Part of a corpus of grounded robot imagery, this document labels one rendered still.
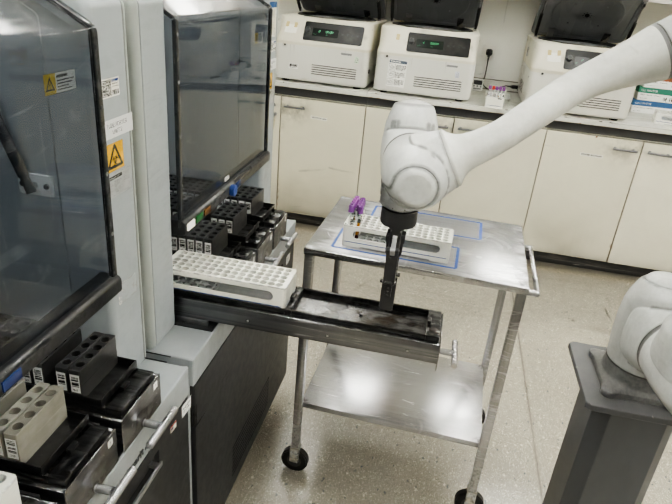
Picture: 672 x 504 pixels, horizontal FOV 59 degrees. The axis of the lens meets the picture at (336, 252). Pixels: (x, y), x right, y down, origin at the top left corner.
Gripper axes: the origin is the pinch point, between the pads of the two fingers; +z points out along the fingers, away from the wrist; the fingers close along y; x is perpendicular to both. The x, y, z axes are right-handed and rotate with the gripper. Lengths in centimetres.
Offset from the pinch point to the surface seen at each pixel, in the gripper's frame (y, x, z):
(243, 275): -0.7, -33.3, 2.3
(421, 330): 0.2, 8.5, 7.8
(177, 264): 0.7, -48.7, 1.6
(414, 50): -233, -16, -26
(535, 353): -128, 64, 88
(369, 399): -38, -3, 60
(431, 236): -35.3, 7.6, 0.0
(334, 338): 5.1, -10.0, 10.8
